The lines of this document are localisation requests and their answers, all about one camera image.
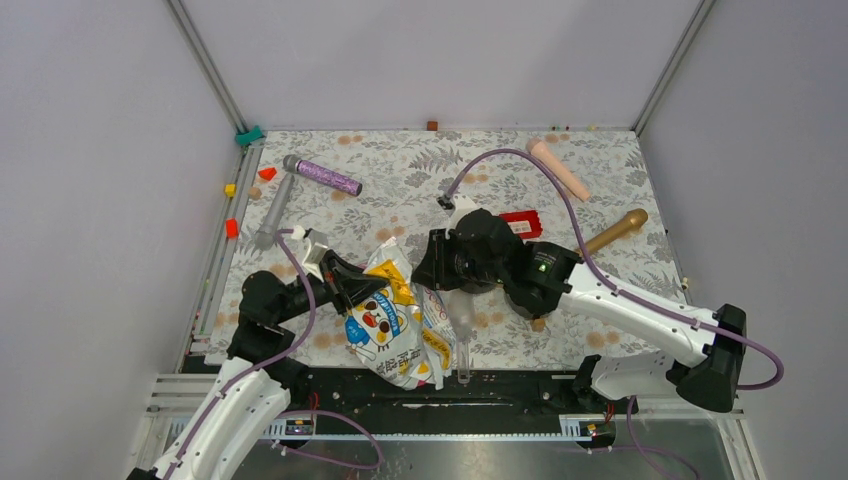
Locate teal plastic block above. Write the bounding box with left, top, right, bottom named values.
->
left=235, top=125, right=265, bottom=147

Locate black bowl paw print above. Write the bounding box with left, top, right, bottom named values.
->
left=459, top=282, right=500, bottom=295

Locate black bowl fish print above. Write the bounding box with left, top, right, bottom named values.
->
left=505, top=295, right=550, bottom=320

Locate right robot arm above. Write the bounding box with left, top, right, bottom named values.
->
left=412, top=209, right=746, bottom=413

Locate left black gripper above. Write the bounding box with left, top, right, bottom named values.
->
left=274, top=249, right=391, bottom=324

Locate purple cable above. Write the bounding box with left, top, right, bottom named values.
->
left=162, top=228, right=386, bottom=480
left=438, top=148, right=786, bottom=478

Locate gold toy microphone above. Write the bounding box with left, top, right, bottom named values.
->
left=585, top=208, right=649, bottom=255

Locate red plastic box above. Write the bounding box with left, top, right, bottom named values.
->
left=500, top=210, right=543, bottom=240

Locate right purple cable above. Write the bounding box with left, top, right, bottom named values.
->
left=438, top=148, right=786, bottom=478

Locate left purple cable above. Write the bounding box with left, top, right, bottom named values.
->
left=162, top=228, right=386, bottom=480

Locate pink toy microphone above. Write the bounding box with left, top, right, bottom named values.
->
left=526, top=138, right=591, bottom=202

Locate grey toy microphone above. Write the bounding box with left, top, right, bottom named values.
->
left=254, top=173, right=295, bottom=251

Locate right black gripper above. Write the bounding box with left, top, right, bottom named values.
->
left=411, top=227, right=507, bottom=290

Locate cat food bag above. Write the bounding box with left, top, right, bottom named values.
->
left=345, top=237, right=456, bottom=390

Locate red triangular block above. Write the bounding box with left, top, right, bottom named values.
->
left=257, top=167, right=278, bottom=182

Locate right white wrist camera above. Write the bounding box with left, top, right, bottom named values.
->
left=437, top=194, right=479, bottom=230

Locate purple glitter toy microphone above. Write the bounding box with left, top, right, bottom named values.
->
left=283, top=155, right=362, bottom=197

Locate red block on rail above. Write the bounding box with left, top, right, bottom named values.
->
left=224, top=218, right=240, bottom=239

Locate floral patterned table mat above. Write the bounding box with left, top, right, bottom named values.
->
left=202, top=130, right=688, bottom=370

